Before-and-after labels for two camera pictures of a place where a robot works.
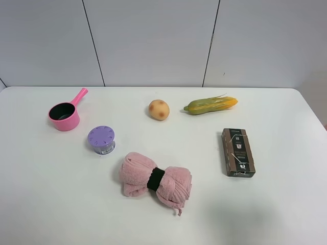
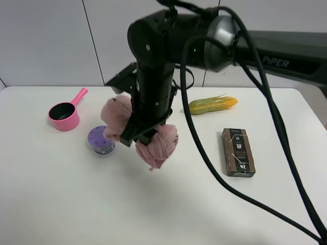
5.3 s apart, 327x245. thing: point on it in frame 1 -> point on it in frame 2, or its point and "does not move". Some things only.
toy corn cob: x=206 y=105 does not move
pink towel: x=172 y=186 -> x=115 y=112
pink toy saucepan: x=65 y=116 does not move
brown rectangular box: x=238 y=156 does not move
